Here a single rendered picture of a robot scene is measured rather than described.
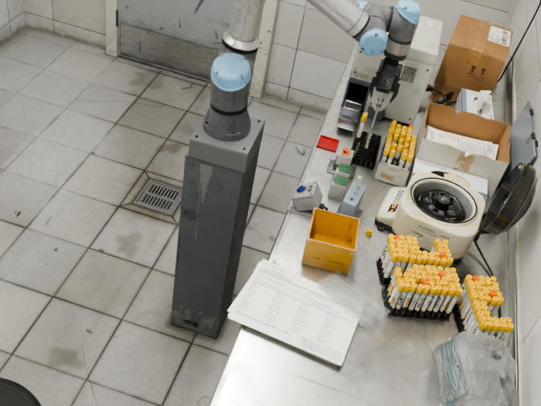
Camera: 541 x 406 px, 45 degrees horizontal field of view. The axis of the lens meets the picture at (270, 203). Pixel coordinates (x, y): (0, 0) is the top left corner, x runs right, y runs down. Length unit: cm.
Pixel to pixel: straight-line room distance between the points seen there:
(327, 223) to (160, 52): 249
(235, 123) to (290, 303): 63
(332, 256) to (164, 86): 247
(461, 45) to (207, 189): 119
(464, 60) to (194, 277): 135
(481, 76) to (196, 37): 186
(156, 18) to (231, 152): 214
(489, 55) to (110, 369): 188
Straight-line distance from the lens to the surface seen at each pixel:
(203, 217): 225
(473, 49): 274
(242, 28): 204
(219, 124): 203
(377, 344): 170
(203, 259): 238
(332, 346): 164
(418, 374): 168
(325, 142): 226
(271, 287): 172
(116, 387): 257
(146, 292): 283
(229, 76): 195
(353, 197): 191
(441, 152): 218
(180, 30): 403
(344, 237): 189
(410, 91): 241
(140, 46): 420
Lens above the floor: 217
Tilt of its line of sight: 41 degrees down
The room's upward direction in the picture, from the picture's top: 12 degrees clockwise
